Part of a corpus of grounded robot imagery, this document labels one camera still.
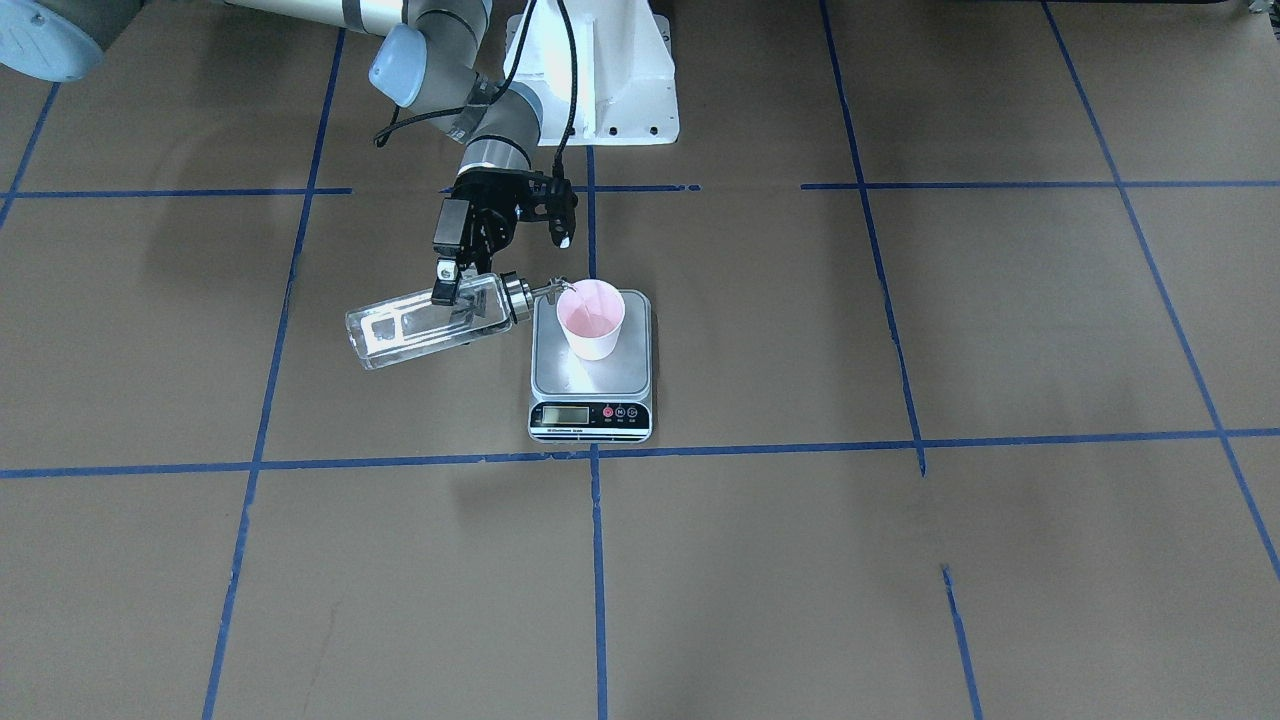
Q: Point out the pink paper cup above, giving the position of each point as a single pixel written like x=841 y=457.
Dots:
x=591 y=314

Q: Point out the clear glass sauce bottle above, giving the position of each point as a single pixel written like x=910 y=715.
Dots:
x=415 y=325

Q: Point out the silver digital kitchen scale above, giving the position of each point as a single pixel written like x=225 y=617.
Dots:
x=574 y=400

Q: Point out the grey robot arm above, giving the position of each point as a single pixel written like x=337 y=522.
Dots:
x=199 y=180

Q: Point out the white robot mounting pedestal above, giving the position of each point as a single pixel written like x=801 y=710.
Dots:
x=609 y=59

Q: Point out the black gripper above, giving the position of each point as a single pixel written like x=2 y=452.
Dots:
x=487 y=202

